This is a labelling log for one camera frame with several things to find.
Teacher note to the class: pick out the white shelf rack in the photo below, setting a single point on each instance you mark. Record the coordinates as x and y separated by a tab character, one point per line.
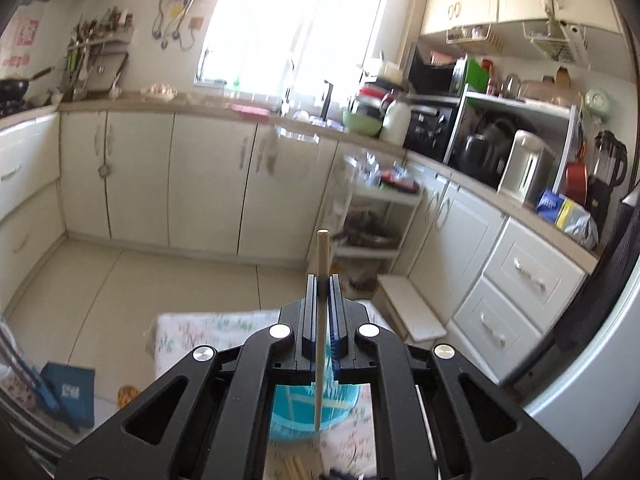
520	102

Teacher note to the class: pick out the black microwave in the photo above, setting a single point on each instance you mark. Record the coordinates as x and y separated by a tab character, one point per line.
432	72

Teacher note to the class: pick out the black kettle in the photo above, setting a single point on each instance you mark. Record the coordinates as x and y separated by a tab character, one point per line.
481	152

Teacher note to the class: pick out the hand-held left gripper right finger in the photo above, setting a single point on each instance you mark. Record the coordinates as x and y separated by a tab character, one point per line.
335	310

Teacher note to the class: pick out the kitchen window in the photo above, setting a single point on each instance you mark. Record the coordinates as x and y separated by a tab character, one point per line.
295	20

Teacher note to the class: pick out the black blender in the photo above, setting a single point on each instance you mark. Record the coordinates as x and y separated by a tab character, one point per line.
607	170

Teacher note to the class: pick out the dark hanging cloth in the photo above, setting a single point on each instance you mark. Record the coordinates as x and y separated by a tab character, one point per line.
607	270

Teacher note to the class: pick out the red pot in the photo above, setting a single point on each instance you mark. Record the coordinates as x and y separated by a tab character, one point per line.
576	182

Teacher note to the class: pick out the green cutting board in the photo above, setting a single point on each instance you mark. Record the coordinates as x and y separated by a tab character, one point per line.
477	75

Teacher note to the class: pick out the black faucet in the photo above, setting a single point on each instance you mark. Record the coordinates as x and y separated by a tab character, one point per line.
326	100

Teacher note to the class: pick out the blue dustpan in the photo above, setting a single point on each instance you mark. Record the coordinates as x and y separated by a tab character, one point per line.
72	392

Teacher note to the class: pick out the green bowl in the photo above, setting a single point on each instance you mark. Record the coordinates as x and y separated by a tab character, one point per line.
361	122

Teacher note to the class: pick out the white electric water boiler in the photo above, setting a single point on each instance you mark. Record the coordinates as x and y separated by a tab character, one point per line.
525	167

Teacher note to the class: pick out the pale green appliance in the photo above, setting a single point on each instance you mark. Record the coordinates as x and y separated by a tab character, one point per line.
598	102

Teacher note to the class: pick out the floral tablecloth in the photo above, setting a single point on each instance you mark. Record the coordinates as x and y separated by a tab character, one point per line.
200	335

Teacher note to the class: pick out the black wok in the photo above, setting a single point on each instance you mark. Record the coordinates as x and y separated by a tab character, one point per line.
17	87

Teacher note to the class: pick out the white step stool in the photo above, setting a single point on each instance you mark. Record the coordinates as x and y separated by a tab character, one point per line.
412	307

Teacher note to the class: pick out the wooden chopstick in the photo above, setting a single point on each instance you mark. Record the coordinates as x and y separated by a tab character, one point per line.
323	260
299	467

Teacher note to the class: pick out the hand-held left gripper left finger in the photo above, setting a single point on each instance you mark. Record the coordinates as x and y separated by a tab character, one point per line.
312	310

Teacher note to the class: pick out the grey refrigerator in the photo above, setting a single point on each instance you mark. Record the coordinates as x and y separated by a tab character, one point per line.
595	360

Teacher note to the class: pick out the blue snack bag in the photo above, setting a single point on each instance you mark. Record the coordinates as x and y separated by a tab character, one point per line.
567	215

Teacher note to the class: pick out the black toaster oven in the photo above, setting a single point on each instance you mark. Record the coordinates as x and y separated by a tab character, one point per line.
430	130

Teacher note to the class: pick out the white storage trolley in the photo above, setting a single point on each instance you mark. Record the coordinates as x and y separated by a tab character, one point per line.
375	210

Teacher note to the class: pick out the white plastic jug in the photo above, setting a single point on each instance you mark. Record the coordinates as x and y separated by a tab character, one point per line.
396	122

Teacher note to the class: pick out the cream lower cabinets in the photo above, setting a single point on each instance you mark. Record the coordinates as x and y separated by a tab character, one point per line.
200	180

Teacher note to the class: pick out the wall spice rack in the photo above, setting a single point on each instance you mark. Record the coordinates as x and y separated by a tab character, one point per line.
100	42

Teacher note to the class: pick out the white drawer cabinet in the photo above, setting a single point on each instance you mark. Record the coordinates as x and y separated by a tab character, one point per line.
505	270

